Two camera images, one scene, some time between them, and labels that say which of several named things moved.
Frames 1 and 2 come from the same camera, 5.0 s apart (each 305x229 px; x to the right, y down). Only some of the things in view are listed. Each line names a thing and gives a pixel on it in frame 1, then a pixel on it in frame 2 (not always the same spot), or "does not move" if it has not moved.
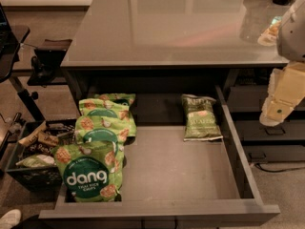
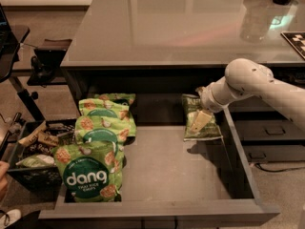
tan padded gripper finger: [286, 90] to [200, 120]
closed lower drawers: [281, 143] does not move
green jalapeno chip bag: [201, 121] does not move
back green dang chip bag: [126, 99] does not move
